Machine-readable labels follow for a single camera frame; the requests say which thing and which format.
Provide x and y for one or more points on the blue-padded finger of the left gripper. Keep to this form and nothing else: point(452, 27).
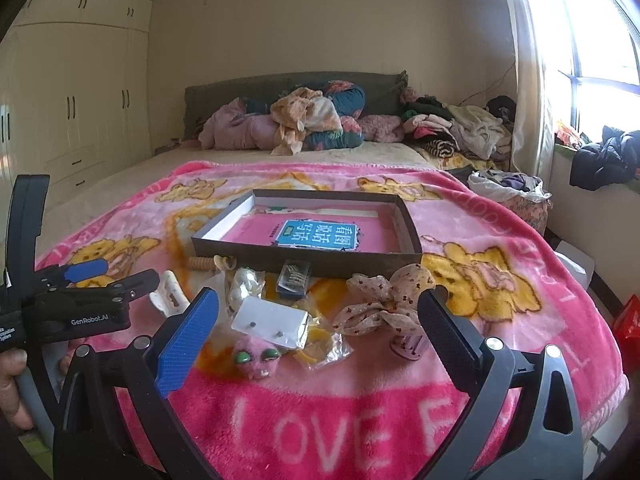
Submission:
point(62, 276)

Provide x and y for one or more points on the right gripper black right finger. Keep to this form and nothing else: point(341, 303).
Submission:
point(463, 351)

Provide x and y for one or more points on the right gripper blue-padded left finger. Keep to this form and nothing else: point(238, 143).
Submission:
point(177, 343)

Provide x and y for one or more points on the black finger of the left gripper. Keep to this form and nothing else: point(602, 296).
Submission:
point(103, 293)

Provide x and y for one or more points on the white plastic claw clip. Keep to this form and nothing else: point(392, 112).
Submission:
point(169, 297)

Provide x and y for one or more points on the white pearl hair accessory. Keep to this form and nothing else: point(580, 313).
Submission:
point(245, 283)

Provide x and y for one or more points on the clear box of rhinestone clips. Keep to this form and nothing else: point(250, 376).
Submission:
point(293, 281)

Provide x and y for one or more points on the yellow item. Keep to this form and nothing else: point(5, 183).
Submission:
point(323, 346)

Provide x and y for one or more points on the person's left hand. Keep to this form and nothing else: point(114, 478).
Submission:
point(13, 363)

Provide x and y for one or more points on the beige bed sheet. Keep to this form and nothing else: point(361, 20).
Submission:
point(109, 192)

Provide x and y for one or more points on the pink plush green-eyed toy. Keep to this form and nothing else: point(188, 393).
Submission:
point(255, 358)

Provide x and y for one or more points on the pink cartoon fleece blanket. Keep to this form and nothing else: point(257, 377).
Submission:
point(373, 415)

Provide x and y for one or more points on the red bag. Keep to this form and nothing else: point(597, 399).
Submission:
point(626, 330)

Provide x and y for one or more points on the floral basket of clothes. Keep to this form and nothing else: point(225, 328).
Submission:
point(522, 194)

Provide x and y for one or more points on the dark shallow cardboard box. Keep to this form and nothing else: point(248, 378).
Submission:
point(207, 241)

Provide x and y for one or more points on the cream built-in wardrobe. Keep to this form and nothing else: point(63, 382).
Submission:
point(74, 93)

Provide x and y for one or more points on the pile of assorted clothes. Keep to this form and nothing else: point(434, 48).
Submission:
point(454, 136)

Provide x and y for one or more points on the cream curtain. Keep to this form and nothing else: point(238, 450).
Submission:
point(533, 133)

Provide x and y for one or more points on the pink fluffy cushion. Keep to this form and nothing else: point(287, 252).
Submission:
point(382, 128)

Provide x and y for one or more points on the black jacket on windowsill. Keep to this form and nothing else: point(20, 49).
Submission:
point(615, 160)

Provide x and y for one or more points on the orange floral crumpled cloth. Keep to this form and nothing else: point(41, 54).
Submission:
point(300, 113)

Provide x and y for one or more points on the dark blue floral quilt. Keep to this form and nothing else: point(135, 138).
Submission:
point(349, 100)

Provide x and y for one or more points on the window with dark frame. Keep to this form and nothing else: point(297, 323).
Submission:
point(604, 67)

